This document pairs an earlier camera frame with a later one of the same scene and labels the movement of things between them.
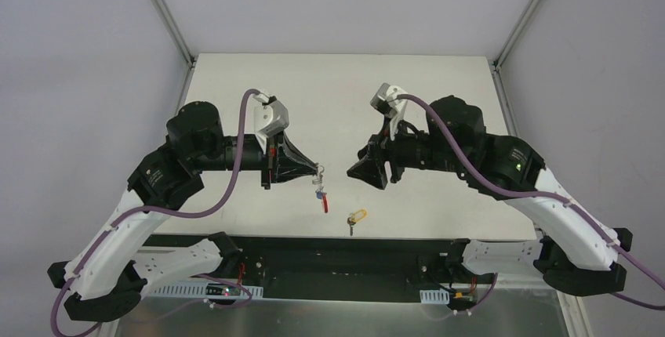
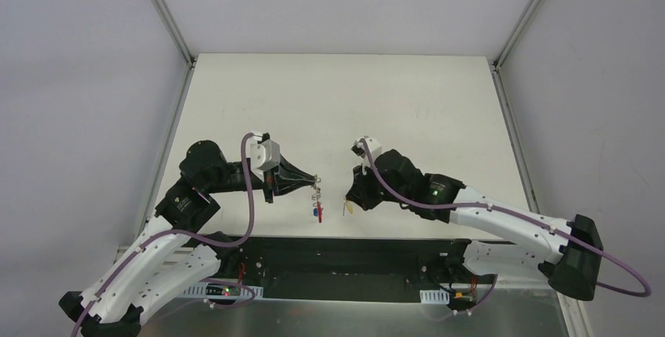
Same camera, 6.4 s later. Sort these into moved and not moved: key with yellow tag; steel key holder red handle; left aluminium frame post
Moved: steel key holder red handle; key with yellow tag
Not moved: left aluminium frame post
